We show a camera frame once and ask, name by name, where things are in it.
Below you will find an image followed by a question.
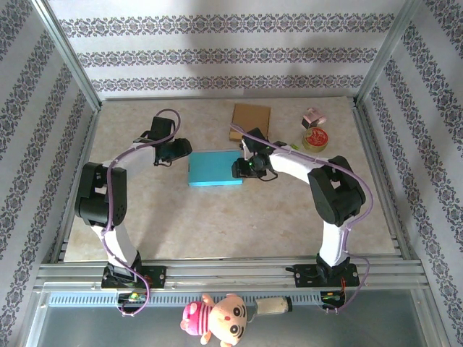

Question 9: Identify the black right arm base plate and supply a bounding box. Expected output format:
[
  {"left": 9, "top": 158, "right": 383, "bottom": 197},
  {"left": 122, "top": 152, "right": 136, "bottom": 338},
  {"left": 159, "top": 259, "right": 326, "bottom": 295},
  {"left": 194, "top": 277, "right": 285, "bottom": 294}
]
[{"left": 293, "top": 263, "right": 362, "bottom": 289}]

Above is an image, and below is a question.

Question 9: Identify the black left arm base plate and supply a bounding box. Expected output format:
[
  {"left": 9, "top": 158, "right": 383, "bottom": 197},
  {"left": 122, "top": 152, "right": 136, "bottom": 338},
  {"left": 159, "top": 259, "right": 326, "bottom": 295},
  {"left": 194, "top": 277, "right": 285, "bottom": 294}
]
[{"left": 100, "top": 265, "right": 168, "bottom": 290}]

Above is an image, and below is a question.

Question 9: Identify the white and teal paper box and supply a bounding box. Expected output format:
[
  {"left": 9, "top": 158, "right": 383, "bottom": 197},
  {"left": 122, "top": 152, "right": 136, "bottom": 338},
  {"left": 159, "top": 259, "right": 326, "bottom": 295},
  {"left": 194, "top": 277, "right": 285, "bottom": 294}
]
[{"left": 187, "top": 150, "right": 244, "bottom": 188}]

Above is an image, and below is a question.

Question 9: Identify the aluminium side rail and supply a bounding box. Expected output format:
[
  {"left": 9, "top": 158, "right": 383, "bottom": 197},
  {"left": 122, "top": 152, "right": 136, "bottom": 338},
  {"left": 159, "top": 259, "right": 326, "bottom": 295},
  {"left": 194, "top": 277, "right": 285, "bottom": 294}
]
[
  {"left": 48, "top": 108, "right": 102, "bottom": 264},
  {"left": 351, "top": 103, "right": 422, "bottom": 263}
]

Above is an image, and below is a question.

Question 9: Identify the brown cardboard box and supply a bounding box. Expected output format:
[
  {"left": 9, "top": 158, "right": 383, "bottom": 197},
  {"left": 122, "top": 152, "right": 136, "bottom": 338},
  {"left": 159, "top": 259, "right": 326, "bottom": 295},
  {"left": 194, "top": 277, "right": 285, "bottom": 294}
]
[{"left": 228, "top": 103, "right": 272, "bottom": 142}]

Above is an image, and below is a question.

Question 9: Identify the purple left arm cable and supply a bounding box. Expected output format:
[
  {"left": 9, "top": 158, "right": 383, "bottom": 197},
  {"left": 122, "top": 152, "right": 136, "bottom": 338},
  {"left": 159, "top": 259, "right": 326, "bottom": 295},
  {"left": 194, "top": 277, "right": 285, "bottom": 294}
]
[{"left": 102, "top": 108, "right": 182, "bottom": 318}]

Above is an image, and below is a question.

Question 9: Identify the aluminium front rail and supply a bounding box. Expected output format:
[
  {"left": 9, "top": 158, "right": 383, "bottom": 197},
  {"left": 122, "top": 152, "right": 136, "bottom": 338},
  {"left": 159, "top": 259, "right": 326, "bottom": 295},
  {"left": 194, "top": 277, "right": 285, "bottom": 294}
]
[{"left": 33, "top": 254, "right": 431, "bottom": 293}]

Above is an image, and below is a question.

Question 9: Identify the small pink box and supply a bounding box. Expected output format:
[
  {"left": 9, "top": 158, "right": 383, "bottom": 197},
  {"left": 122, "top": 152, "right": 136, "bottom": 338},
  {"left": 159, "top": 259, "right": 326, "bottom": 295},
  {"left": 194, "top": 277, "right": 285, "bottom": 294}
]
[{"left": 301, "top": 107, "right": 328, "bottom": 129}]

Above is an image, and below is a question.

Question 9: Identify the grey metal sheet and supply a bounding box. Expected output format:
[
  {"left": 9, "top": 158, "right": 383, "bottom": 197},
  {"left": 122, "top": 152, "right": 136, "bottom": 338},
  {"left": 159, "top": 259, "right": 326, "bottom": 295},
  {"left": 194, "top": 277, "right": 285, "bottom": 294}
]
[{"left": 21, "top": 291, "right": 451, "bottom": 347}]

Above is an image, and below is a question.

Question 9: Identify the glass jar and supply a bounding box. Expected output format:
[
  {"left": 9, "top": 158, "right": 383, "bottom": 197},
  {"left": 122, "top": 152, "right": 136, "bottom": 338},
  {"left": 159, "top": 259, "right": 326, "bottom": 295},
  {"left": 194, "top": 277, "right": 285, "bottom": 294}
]
[{"left": 248, "top": 296, "right": 293, "bottom": 321}]

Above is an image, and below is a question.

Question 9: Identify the round red tin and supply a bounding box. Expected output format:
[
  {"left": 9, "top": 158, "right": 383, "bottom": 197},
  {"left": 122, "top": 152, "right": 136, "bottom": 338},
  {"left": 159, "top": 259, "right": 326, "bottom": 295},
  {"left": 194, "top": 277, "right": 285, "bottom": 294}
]
[{"left": 302, "top": 127, "right": 330, "bottom": 153}]

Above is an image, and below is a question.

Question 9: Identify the small circuit board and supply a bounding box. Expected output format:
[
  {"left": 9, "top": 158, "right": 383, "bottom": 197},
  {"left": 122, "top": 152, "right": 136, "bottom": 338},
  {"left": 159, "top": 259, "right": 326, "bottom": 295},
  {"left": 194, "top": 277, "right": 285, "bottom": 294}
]
[
  {"left": 320, "top": 291, "right": 347, "bottom": 304},
  {"left": 116, "top": 291, "right": 148, "bottom": 304}
]

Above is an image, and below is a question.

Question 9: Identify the grey slotted cable duct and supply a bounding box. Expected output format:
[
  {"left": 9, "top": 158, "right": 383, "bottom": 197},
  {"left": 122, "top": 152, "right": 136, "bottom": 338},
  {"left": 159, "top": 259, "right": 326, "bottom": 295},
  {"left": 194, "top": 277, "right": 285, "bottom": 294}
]
[{"left": 46, "top": 291, "right": 348, "bottom": 309}]

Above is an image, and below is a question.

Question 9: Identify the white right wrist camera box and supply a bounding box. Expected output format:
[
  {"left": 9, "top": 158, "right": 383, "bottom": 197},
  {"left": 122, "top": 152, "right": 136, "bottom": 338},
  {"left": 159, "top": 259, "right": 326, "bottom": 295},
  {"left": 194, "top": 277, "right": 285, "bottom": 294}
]
[{"left": 240, "top": 139, "right": 256, "bottom": 160}]

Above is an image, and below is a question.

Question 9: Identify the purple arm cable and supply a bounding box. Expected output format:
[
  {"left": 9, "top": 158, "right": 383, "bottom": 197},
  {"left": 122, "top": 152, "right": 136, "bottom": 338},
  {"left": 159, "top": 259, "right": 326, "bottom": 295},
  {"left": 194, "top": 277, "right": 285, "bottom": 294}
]
[
  {"left": 229, "top": 122, "right": 375, "bottom": 315},
  {"left": 102, "top": 108, "right": 182, "bottom": 318}
]

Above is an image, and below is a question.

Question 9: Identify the aluminium frame post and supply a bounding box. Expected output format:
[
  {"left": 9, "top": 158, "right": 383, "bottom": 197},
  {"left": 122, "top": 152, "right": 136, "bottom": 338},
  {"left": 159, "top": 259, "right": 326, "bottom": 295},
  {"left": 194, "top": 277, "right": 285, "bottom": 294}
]
[
  {"left": 353, "top": 0, "right": 423, "bottom": 108},
  {"left": 30, "top": 0, "right": 103, "bottom": 111}
]

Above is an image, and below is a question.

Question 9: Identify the pink plush doll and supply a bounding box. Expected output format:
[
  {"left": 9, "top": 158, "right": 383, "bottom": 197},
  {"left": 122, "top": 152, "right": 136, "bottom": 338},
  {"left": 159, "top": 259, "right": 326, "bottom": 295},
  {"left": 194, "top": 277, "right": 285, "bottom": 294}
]
[{"left": 179, "top": 292, "right": 249, "bottom": 347}]

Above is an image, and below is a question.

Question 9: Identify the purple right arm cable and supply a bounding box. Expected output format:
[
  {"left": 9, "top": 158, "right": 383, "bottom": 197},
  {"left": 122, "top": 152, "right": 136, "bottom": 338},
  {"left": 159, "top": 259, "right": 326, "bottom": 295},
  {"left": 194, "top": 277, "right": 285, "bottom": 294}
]
[{"left": 229, "top": 122, "right": 375, "bottom": 315}]

